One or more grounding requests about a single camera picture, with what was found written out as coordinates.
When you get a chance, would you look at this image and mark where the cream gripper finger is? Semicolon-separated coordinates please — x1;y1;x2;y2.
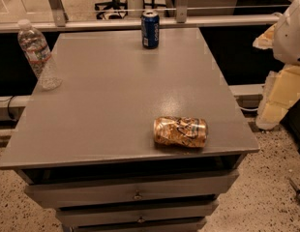
253;24;275;50
255;65;300;131

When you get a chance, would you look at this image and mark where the blue pepsi can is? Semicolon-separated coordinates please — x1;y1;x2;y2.
141;10;160;48

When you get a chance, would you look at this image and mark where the black wheeled robot base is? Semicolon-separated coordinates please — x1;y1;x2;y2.
289;178;300;203

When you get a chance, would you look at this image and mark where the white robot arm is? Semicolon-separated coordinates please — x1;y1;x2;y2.
253;0;300;131

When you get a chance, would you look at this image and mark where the crushed gold soda can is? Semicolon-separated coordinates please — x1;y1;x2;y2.
154;116;208;148

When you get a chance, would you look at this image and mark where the clear plastic water bottle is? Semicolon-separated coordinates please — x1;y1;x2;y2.
17;19;62;91

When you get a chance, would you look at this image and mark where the grey metal railing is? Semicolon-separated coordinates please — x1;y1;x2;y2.
0;0;293;33

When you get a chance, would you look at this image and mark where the top grey drawer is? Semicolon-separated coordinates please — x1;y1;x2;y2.
25;170;239;208

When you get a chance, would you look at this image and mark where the grey drawer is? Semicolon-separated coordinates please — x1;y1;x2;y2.
74;217;206;232
56;199;218;227
25;170;239;208

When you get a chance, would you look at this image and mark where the black office chair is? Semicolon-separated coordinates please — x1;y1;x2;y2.
90;0;129;20

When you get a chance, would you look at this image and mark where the bottom grey drawer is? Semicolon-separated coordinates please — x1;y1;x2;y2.
74;217;206;232

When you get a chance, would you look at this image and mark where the grey drawer cabinet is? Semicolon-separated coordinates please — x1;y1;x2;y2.
0;27;261;232

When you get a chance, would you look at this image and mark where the middle grey drawer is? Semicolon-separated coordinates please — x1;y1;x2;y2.
56;199;218;227

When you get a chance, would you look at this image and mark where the white cable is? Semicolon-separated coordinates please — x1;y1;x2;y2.
237;104;260;112

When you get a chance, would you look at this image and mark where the black cable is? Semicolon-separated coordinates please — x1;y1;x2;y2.
6;96;16;122

